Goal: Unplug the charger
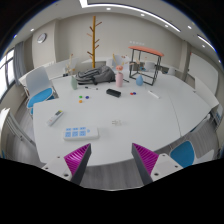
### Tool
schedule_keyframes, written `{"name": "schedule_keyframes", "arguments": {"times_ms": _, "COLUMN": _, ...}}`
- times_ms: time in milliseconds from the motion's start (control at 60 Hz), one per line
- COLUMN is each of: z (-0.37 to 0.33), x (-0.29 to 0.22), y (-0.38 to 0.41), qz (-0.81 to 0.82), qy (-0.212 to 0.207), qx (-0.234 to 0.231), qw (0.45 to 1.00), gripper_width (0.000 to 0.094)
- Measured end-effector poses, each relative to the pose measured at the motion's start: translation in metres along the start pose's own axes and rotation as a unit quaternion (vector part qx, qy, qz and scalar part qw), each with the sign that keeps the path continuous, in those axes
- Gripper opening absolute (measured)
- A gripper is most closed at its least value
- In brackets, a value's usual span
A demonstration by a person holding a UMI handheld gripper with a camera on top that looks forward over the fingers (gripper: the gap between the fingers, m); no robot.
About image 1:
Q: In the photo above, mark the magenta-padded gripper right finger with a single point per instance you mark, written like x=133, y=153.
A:
x=146, y=159

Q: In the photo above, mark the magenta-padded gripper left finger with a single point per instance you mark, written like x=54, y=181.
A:
x=77, y=159

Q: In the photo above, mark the small clear white charger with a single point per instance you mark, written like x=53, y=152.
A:
x=116, y=122

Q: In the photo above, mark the white remote control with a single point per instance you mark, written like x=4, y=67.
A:
x=54, y=117

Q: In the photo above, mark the white flat eraser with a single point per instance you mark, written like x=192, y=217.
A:
x=153, y=94

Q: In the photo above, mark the black marker pen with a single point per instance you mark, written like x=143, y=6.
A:
x=91, y=88

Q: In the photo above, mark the black rectangular case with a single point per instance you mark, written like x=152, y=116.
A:
x=113, y=92

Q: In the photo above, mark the green vase with dried flowers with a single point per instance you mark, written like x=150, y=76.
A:
x=73, y=83

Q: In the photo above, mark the blue vase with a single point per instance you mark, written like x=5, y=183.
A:
x=139, y=81

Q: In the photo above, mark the pink vase with flowers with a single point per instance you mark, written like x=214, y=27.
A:
x=119, y=80

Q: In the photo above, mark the grey backpack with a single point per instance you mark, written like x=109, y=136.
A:
x=98, y=75

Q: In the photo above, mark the white chair blue seat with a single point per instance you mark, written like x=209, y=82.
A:
x=38, y=80

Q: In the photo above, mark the whiteboard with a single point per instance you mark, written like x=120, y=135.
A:
x=201, y=71

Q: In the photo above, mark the window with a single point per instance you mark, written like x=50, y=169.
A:
x=6, y=73

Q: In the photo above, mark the grey curtain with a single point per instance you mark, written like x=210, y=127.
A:
x=20, y=60

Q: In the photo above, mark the wooden coat rack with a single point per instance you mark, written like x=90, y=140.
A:
x=94, y=40

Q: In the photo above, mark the short ceiling light strip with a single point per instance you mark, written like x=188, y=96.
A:
x=205, y=41

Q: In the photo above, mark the recessed ceiling spotlights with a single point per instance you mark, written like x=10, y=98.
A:
x=142, y=14

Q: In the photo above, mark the long ceiling light strip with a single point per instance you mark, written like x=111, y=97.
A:
x=82, y=2

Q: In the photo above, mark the black frame orange-top side table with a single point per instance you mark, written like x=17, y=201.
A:
x=146, y=50

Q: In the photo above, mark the round wall clock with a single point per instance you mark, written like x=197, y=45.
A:
x=42, y=37

